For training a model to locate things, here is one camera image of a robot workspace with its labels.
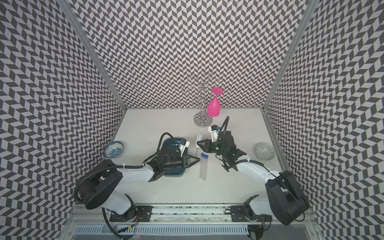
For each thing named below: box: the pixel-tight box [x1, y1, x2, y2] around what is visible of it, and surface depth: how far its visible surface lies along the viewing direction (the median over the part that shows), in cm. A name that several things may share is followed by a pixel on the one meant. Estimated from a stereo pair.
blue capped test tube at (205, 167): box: [203, 155, 209, 182], surface depth 90 cm
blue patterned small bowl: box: [103, 141, 124, 159], surface depth 95 cm
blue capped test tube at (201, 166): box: [199, 153, 205, 181], surface depth 88 cm
